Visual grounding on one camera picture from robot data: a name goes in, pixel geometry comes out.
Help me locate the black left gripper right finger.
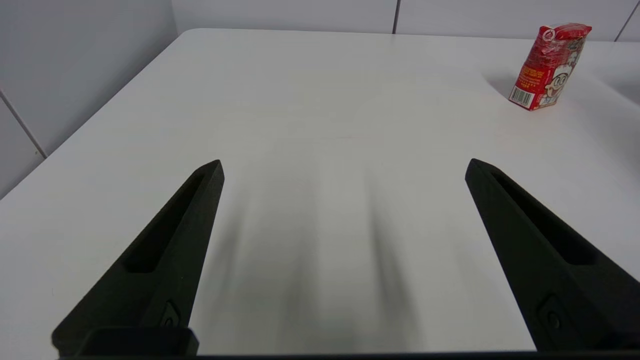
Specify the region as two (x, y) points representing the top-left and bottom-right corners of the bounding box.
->
(465, 158), (640, 352)

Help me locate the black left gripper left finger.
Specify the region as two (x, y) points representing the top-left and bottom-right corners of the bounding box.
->
(51, 160), (225, 352)

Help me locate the red milk carton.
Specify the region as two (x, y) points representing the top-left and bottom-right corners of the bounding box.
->
(508, 22), (593, 111)

